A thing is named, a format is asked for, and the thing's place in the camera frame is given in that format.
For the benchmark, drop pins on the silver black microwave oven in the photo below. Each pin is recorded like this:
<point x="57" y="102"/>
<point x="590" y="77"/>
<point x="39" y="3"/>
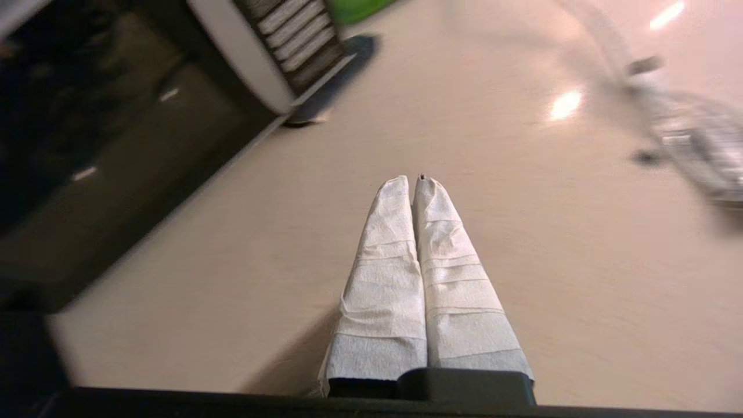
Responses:
<point x="116" y="133"/>

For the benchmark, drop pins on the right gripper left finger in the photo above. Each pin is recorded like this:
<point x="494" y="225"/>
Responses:
<point x="380" y="290"/>

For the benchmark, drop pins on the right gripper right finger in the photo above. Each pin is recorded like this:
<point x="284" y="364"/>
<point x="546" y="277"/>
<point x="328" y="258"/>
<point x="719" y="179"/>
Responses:
<point x="464" y="302"/>

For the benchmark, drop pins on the green cutting board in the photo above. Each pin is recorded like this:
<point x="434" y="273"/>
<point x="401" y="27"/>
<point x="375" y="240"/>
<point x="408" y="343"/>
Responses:
<point x="360" y="8"/>

